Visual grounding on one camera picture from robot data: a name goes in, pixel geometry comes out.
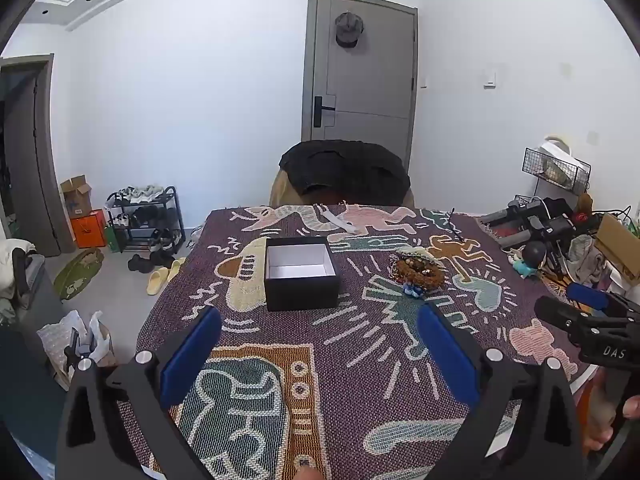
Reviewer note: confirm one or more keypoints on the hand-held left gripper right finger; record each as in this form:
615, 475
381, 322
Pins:
447, 355

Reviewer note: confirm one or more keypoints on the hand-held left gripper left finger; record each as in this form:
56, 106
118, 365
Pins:
190, 355

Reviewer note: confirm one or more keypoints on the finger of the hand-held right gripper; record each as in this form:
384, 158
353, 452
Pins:
586, 295
555, 312

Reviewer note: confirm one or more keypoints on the black box with white inside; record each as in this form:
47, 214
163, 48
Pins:
300, 292

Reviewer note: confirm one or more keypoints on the person's right hand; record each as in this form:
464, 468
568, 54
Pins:
631, 409

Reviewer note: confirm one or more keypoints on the blue toy figure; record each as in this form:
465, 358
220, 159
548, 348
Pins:
525, 267

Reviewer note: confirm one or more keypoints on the flat brown cardboard box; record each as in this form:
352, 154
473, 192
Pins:
617, 245

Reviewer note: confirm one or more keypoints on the blue bead charm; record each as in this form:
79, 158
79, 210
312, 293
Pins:
412, 291

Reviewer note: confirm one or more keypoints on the yellow slippers pair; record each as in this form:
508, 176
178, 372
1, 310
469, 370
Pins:
160, 277

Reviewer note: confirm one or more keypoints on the printed woven blanket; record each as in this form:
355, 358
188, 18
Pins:
350, 340

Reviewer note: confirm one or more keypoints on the black shoes pair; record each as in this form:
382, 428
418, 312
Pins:
147, 262

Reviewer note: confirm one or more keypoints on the clear plastic bag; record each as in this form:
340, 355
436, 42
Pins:
57, 335

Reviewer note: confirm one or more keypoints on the green leaf floor mat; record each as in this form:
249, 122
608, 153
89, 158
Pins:
77, 272

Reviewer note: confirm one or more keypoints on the green bag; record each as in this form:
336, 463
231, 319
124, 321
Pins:
112, 237

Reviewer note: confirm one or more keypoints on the black shoe rack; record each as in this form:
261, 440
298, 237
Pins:
145, 220

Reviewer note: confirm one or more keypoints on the orange box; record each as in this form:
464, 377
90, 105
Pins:
87, 230

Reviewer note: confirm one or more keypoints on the grey sofa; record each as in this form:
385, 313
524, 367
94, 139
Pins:
35, 305

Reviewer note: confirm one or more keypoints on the white tube on cloth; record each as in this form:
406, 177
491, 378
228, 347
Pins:
342, 222

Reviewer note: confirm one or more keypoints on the tan chair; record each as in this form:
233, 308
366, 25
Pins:
280, 192

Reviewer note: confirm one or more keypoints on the white garment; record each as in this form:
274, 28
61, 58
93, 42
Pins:
10, 260

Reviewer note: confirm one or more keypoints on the black jacket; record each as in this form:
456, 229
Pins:
345, 165

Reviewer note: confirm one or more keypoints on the grey open closet door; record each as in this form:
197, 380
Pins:
30, 160

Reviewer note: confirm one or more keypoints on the grey cap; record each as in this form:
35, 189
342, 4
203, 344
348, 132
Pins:
348, 30

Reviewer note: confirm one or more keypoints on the white light switch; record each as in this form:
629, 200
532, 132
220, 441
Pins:
490, 77

